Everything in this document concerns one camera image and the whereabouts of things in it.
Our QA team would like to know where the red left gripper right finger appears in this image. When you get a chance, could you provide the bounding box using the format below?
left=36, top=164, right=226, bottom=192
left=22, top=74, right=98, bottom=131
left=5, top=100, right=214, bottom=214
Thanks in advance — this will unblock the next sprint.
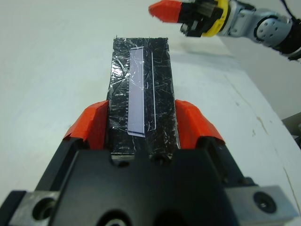
left=175, top=99, right=256, bottom=189

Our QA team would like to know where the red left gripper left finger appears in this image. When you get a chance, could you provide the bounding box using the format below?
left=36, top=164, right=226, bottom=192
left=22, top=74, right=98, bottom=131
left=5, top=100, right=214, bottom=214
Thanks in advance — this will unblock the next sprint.
left=35, top=100, right=110, bottom=192

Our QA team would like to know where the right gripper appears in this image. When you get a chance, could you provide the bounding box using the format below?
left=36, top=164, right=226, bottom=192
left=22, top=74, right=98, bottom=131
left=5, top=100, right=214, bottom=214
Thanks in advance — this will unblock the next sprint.
left=148, top=0, right=230, bottom=38

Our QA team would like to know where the black taped box lid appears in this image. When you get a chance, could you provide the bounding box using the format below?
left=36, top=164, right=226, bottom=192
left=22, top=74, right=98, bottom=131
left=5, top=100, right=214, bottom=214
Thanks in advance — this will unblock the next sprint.
left=106, top=35, right=181, bottom=163

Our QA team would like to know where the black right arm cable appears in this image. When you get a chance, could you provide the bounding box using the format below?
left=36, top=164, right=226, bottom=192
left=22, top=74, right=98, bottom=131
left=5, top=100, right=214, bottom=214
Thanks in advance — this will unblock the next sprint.
left=279, top=0, right=301, bottom=24

